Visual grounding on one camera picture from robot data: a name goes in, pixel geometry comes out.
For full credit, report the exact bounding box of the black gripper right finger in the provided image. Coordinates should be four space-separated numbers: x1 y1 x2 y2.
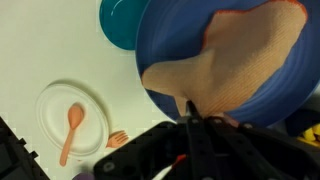
191 99 320 180

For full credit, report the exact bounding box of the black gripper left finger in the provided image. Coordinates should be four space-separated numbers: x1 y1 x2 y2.
93 99 195 180

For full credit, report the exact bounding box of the orange cloth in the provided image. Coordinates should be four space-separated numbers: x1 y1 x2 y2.
141 0 309 118

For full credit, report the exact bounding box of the white plate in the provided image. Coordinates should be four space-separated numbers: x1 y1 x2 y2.
35 82 110 158

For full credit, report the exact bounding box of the blue plate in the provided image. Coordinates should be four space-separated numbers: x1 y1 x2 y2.
134 0 320 128

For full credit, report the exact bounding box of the orange plastic fork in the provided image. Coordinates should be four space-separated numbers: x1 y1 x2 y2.
105 129 130 149

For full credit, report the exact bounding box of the orange plastic spoon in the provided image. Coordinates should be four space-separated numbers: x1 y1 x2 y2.
59 102 86 167

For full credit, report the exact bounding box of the small teal bowl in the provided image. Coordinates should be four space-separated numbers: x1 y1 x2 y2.
99 0 151 52

